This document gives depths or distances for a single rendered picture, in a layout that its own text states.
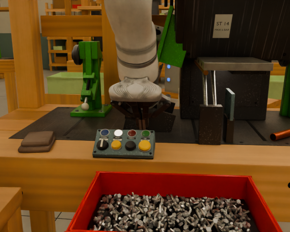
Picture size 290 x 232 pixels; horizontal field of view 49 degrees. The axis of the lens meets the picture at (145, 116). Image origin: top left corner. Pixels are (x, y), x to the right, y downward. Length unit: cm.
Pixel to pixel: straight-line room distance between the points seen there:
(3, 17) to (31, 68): 1138
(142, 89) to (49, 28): 101
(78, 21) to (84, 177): 82
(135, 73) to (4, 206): 39
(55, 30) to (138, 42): 100
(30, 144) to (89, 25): 73
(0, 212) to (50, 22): 97
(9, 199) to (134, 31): 46
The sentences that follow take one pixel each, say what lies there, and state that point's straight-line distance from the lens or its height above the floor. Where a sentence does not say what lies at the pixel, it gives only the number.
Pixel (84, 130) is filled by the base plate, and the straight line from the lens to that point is 102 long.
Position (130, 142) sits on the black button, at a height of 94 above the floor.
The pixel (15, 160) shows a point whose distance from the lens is 86.
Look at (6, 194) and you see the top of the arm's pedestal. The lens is 79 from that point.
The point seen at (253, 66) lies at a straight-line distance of 79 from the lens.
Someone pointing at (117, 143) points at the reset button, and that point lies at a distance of 78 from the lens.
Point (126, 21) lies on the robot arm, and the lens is 48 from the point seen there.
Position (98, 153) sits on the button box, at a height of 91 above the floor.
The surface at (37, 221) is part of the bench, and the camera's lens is 170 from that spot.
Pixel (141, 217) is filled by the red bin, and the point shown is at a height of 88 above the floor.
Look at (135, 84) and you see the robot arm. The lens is 55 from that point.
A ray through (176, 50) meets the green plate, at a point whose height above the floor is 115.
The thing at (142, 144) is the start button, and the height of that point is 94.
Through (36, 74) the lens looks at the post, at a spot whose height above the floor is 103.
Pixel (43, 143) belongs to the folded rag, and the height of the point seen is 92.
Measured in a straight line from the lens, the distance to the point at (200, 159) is 79.
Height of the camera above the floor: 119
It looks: 14 degrees down
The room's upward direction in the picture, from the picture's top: straight up
